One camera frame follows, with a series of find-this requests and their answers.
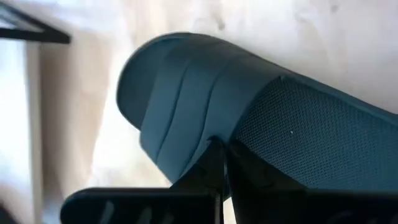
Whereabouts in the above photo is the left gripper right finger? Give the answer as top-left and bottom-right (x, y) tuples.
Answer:
(226, 140), (398, 224)

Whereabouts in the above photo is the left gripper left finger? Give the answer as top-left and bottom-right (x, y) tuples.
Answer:
(60, 136), (225, 224)

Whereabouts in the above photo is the black-framed wooden shelf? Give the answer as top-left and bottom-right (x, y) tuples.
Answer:
(0, 1), (72, 44)

